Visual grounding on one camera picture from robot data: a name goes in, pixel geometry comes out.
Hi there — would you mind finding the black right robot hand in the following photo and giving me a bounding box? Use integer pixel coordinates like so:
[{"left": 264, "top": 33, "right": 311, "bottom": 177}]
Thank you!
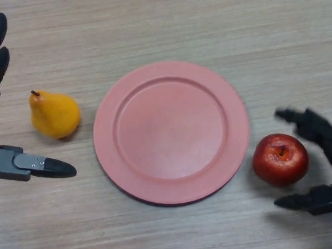
[{"left": 268, "top": 106, "right": 332, "bottom": 219}]

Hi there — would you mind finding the red apple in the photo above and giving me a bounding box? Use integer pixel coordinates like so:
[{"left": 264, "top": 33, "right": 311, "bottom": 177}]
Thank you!
[{"left": 251, "top": 132, "right": 311, "bottom": 189}]

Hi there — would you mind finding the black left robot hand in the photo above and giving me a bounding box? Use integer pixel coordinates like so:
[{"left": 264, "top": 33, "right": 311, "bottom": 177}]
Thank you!
[{"left": 0, "top": 8, "right": 78, "bottom": 184}]

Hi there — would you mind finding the yellow pear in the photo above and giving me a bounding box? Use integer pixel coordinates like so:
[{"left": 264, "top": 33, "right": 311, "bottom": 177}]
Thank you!
[{"left": 29, "top": 87, "right": 83, "bottom": 141}]

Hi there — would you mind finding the pink round plate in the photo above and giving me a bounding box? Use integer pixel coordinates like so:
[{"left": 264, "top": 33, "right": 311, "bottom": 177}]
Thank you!
[{"left": 88, "top": 56, "right": 255, "bottom": 211}]

